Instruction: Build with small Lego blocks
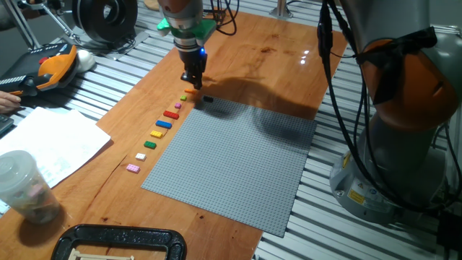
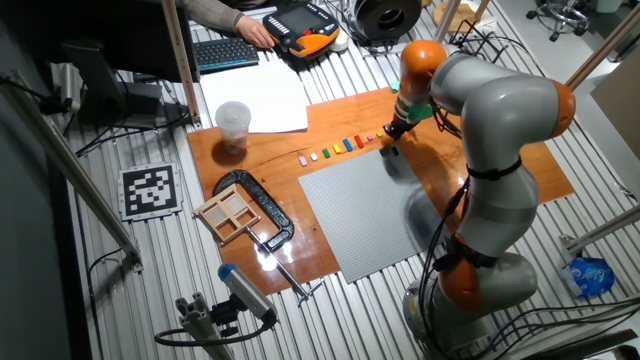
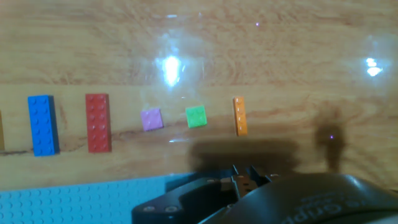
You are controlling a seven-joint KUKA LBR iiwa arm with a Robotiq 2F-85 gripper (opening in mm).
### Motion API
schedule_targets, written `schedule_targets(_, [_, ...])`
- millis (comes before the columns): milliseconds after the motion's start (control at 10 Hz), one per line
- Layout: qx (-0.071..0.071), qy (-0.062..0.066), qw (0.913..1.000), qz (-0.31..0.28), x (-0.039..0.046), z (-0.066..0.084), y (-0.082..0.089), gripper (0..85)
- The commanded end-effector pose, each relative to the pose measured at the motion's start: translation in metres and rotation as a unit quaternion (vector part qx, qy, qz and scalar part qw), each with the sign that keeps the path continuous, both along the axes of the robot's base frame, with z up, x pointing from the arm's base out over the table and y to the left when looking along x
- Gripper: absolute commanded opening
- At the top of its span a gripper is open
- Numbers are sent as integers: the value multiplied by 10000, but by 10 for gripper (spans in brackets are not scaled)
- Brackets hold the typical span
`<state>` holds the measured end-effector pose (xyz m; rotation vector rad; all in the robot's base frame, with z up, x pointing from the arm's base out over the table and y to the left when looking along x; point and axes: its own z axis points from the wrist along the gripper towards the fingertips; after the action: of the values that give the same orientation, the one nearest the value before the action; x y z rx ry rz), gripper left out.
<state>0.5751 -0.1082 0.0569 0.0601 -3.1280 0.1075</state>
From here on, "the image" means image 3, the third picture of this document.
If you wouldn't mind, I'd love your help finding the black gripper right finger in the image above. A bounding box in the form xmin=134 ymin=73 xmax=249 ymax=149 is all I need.
xmin=247 ymin=164 xmax=272 ymax=187

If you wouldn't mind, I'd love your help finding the yellow Lego brick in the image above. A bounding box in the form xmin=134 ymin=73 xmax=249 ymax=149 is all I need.
xmin=0 ymin=110 xmax=5 ymax=152

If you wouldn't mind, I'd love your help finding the grey Lego baseplate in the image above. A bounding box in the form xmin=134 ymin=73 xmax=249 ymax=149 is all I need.
xmin=0 ymin=172 xmax=237 ymax=224

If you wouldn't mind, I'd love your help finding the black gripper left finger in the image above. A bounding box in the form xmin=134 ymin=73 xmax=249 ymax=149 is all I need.
xmin=221 ymin=164 xmax=242 ymax=198

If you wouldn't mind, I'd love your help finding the lime green square Lego plate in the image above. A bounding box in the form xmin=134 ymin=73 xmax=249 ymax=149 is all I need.
xmin=185 ymin=105 xmax=208 ymax=129

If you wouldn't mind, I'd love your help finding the purple square Lego plate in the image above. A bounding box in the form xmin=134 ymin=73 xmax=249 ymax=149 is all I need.
xmin=140 ymin=108 xmax=164 ymax=132

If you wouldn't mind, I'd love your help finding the glossy wooden work board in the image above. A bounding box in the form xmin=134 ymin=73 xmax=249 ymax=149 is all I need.
xmin=0 ymin=0 xmax=398 ymax=192

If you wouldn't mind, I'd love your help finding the long red Lego brick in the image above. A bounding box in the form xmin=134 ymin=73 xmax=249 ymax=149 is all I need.
xmin=85 ymin=93 xmax=113 ymax=154

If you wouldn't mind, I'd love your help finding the long blue Lego brick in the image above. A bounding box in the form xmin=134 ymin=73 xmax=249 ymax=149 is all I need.
xmin=27 ymin=95 xmax=60 ymax=157

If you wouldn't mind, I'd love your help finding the narrow orange Lego brick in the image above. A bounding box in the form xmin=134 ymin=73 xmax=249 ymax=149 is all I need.
xmin=233 ymin=96 xmax=249 ymax=137

